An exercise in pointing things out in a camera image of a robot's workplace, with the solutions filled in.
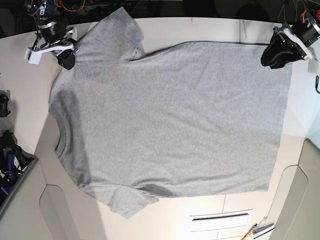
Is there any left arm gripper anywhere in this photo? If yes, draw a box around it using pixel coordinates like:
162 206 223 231
260 14 320 69

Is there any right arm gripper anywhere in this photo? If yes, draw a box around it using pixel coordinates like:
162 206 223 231
31 20 79 70

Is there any grey T-shirt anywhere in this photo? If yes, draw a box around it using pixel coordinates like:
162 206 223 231
49 8 292 218

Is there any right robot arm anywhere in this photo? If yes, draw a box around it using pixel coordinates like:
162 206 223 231
24 0 79 70

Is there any black power strip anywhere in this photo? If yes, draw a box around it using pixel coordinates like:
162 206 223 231
82 0 166 16

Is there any black device at left edge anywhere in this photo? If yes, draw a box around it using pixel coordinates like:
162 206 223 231
0 90 11 118

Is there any blue and black clamp stand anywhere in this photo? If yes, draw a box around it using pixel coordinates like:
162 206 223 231
0 130 37 203

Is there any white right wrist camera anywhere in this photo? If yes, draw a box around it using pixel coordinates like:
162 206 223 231
24 48 43 65

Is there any white table cable slot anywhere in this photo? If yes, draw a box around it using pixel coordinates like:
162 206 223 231
189 209 254 232

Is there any wooden handled tool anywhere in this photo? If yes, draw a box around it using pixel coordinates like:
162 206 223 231
241 223 258 240

